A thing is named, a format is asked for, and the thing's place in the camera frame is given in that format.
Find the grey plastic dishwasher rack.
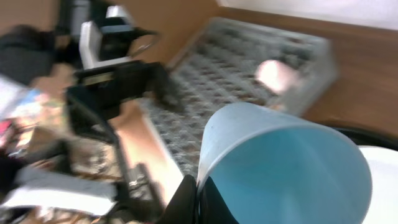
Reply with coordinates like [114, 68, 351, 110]
[139, 17, 338, 175]

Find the pink plastic cup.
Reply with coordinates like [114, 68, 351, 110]
[254, 60, 299, 95]

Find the light grey round plate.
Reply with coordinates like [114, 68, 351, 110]
[359, 146, 397, 224]

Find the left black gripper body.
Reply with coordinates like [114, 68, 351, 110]
[65, 60, 174, 120]

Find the blue plastic cup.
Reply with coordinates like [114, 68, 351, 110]
[197, 102, 372, 223]

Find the round black serving tray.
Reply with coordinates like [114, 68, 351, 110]
[317, 120, 397, 151]

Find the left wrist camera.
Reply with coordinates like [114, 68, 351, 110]
[78, 1, 160, 70]

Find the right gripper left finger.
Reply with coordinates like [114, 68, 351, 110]
[155, 175, 197, 224]

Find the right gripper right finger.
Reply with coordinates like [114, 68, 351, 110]
[198, 177, 238, 224]

